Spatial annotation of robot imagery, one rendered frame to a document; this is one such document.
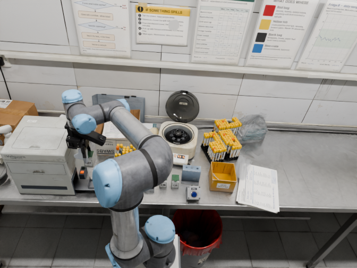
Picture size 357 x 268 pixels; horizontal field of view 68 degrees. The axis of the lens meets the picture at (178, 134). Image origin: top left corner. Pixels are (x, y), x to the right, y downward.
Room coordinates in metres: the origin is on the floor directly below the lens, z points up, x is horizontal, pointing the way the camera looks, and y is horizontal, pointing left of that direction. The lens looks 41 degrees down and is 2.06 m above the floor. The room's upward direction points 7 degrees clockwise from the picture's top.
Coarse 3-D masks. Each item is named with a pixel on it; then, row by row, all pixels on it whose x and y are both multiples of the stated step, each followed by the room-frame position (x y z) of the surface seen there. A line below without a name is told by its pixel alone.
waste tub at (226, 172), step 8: (216, 168) 1.05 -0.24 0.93; (224, 168) 1.05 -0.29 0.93; (232, 168) 1.04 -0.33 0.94; (216, 176) 1.02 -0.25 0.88; (224, 176) 1.03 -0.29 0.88; (232, 176) 1.00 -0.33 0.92; (216, 184) 0.92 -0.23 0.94; (224, 184) 0.92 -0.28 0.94; (232, 184) 0.92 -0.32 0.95; (232, 192) 0.92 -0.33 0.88
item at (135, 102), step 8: (96, 96) 1.42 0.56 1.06; (104, 96) 1.42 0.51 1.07; (112, 96) 1.43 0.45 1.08; (120, 96) 1.43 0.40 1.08; (128, 96) 1.43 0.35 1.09; (136, 96) 1.45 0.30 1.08; (96, 104) 1.42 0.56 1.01; (136, 104) 1.42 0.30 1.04; (144, 104) 1.44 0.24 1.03; (144, 112) 1.43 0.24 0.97
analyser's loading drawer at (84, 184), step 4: (76, 180) 0.85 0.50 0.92; (80, 180) 0.86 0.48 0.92; (84, 180) 0.86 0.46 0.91; (88, 180) 0.84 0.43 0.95; (76, 184) 0.83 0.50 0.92; (80, 184) 0.83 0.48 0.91; (84, 184) 0.84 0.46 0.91; (88, 184) 0.82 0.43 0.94; (92, 184) 0.84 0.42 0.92; (76, 188) 0.81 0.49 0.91; (80, 188) 0.81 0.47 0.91; (84, 188) 0.81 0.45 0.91; (88, 188) 0.81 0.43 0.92; (92, 188) 0.81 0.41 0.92
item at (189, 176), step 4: (184, 168) 0.97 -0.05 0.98; (188, 168) 0.98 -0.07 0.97; (192, 168) 0.98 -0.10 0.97; (196, 168) 0.98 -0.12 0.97; (200, 168) 0.99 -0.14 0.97; (184, 172) 0.96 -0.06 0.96; (188, 172) 0.96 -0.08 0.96; (192, 172) 0.96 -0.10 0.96; (196, 172) 0.96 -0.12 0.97; (200, 172) 0.96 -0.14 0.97; (184, 176) 0.96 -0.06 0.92; (188, 176) 0.96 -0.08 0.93; (192, 176) 0.96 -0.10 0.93; (196, 176) 0.96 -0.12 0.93; (184, 180) 0.96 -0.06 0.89; (188, 180) 0.96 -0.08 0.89; (192, 180) 0.96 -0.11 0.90; (196, 180) 0.96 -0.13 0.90; (192, 184) 0.95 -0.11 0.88; (196, 184) 0.95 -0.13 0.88
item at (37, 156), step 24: (24, 120) 0.99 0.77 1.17; (48, 120) 1.01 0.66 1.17; (24, 144) 0.83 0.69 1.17; (48, 144) 0.84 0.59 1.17; (24, 168) 0.77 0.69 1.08; (48, 168) 0.78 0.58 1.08; (72, 168) 0.84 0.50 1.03; (24, 192) 0.76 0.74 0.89; (48, 192) 0.77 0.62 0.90; (72, 192) 0.79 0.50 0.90
